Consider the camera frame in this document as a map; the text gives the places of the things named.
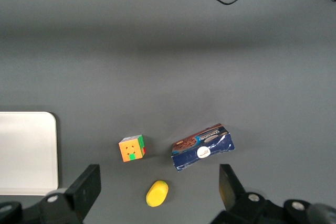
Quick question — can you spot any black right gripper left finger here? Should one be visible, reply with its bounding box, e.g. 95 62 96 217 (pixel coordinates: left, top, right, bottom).
39 164 102 224

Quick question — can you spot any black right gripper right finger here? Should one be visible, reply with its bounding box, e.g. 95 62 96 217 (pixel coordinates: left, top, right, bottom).
212 163 285 224

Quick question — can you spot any blue cookie box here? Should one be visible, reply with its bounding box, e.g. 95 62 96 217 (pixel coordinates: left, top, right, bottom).
171 123 235 173

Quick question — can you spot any pale pink rectangular tray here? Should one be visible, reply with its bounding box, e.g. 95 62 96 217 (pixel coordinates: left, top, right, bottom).
0 111 59 196

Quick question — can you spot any colourful puzzle cube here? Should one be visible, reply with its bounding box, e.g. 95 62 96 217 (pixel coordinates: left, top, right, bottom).
118 134 147 163

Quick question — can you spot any yellow lemon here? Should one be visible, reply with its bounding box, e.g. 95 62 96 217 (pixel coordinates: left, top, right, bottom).
145 179 170 208

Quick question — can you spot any dark grey table mat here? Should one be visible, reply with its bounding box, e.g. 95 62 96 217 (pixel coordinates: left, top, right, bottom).
0 0 336 224

